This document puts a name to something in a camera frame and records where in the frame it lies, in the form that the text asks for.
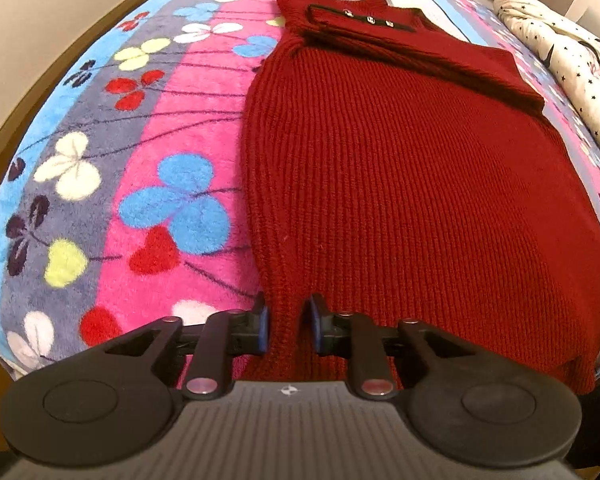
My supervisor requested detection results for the cream star-print quilt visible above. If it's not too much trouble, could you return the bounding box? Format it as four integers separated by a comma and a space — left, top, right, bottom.
494, 0, 600, 171

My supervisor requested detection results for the red knit sweater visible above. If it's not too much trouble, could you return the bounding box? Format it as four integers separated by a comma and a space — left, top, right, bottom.
240, 0, 600, 396

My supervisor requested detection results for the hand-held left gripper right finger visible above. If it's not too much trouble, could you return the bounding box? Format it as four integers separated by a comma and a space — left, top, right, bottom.
302, 292, 473, 402

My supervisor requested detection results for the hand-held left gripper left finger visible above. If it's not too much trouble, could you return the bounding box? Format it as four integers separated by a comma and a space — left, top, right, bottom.
102, 292, 272, 402

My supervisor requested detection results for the floral striped blanket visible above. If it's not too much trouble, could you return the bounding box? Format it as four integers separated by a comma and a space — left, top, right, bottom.
0, 0, 600, 386

